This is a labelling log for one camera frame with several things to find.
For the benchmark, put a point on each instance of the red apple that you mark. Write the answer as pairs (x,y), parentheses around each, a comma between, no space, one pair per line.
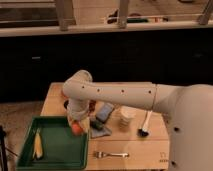
(77,130)

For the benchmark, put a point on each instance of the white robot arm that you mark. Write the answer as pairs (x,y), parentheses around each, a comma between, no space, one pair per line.
(190,109)

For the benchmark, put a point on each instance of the green plastic tray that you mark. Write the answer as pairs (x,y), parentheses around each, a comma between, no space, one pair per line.
(62,150)

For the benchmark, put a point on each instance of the brown dried fruit pile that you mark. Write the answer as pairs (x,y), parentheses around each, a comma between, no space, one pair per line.
(92,105)

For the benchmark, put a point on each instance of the green cucumber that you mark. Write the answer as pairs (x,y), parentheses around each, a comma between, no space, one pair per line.
(96,124)

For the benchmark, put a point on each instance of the grey blue cloth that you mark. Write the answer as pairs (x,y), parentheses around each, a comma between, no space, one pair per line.
(95,133)

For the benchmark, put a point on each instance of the black and white brush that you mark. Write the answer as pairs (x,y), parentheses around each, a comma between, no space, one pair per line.
(143,131)

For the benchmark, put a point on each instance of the silver fork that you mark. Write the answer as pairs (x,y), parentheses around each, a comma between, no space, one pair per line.
(100,154)

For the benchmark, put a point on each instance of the wooden table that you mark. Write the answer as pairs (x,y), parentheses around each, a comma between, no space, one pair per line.
(150,152)

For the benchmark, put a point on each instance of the yellow corn cob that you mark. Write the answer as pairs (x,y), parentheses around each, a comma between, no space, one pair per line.
(37,149)

